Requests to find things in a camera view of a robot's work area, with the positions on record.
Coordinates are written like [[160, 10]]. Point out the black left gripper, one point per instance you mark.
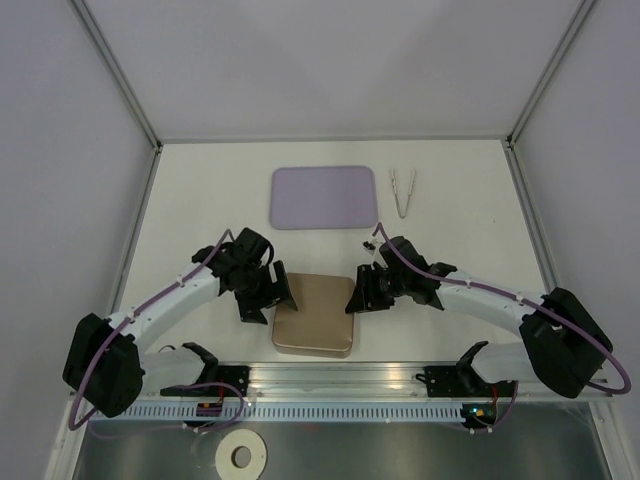
[[250, 310]]

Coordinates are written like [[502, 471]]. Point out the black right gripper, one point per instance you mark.
[[365, 297]]

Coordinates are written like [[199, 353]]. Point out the gold tin lid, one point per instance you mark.
[[319, 326]]

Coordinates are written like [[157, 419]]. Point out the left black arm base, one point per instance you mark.
[[221, 391]]

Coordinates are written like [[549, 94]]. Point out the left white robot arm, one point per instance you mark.
[[139, 327]]

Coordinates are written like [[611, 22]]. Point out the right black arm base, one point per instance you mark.
[[447, 381]]

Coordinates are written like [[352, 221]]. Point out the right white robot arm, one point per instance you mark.
[[559, 343]]

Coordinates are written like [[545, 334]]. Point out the lilac plastic tray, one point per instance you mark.
[[323, 198]]

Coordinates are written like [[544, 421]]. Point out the white tape roll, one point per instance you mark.
[[241, 455]]

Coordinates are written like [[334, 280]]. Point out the aluminium front rail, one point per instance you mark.
[[350, 377]]

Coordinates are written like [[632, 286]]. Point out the aluminium rail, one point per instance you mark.
[[544, 258], [350, 377]]

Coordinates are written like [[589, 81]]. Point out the white slotted cable duct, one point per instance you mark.
[[380, 412]]

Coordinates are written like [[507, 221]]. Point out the right side aluminium rail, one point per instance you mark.
[[544, 258]]

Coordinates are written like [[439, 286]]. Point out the left aluminium frame post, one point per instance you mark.
[[100, 43]]

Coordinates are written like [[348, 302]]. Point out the aluminium frame post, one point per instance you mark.
[[100, 43], [561, 51]]

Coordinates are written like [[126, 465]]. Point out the right aluminium frame post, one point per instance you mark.
[[561, 51]]

